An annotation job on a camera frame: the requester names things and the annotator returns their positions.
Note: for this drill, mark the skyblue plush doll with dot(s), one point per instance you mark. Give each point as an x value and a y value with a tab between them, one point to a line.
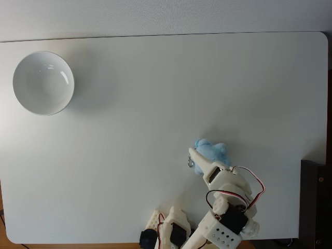
215	150

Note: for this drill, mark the white ceramic bowl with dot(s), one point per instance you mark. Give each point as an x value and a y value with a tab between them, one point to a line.
39	85

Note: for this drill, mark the dark wooden furniture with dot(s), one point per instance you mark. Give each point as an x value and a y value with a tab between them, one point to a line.
316	205

